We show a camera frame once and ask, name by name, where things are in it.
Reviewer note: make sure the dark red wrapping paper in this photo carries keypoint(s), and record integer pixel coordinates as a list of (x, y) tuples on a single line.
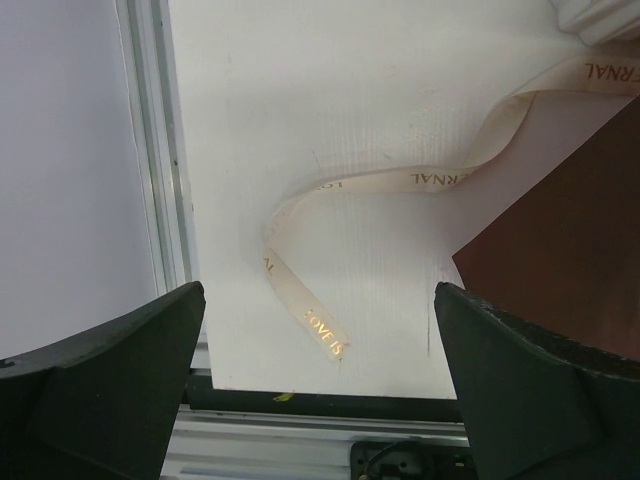
[(566, 255)]

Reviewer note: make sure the cream printed ribbon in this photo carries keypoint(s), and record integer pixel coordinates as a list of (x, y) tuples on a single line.
[(596, 74)]

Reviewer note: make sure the left aluminium frame post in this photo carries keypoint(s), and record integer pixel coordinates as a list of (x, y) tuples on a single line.
[(149, 59)]

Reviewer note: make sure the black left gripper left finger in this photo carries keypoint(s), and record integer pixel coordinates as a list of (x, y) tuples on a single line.
[(102, 403)]

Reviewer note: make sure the aluminium front rail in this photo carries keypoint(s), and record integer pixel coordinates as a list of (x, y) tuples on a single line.
[(233, 445)]

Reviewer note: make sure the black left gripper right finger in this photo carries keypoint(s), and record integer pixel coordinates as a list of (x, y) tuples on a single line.
[(536, 404)]

